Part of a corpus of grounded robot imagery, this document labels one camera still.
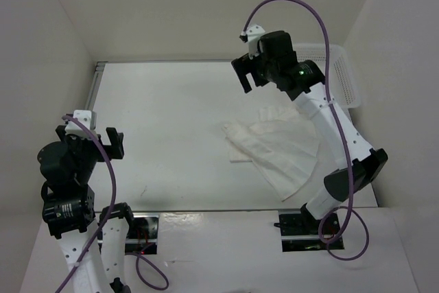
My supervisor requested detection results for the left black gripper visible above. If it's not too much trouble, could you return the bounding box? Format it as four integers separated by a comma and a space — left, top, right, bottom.
57, 124, 124, 182

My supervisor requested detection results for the white pleated skirt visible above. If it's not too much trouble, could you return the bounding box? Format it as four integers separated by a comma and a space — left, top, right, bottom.
222, 106, 320, 202

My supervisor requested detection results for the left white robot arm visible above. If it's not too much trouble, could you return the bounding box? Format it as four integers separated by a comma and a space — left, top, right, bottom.
37, 125, 137, 292

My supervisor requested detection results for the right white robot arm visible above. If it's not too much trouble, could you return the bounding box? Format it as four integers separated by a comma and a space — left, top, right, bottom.
231, 25, 388, 233

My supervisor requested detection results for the white perforated plastic basket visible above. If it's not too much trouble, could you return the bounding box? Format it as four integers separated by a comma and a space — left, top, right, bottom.
294, 43, 361, 109

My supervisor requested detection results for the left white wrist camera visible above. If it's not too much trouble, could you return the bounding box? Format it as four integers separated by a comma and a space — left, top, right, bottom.
62, 110, 97, 136

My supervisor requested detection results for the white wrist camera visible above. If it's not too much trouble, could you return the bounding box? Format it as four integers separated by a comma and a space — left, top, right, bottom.
239, 24, 265, 60
62, 110, 97, 136

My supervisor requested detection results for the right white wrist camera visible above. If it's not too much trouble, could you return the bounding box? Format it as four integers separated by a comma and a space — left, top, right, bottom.
239, 24, 265, 60

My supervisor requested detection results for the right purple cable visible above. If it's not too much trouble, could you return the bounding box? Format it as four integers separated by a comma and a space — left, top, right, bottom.
242, 0, 370, 260

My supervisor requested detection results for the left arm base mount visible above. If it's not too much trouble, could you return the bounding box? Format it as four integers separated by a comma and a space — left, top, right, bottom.
125, 213, 159, 255

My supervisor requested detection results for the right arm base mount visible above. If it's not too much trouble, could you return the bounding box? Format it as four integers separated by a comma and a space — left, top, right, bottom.
274, 210, 344, 252

